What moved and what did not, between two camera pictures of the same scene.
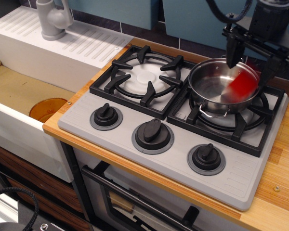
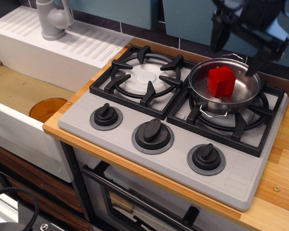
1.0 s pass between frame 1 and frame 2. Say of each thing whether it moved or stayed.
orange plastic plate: stayed
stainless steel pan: stayed
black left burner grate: stayed
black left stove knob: stayed
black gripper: moved
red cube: moved
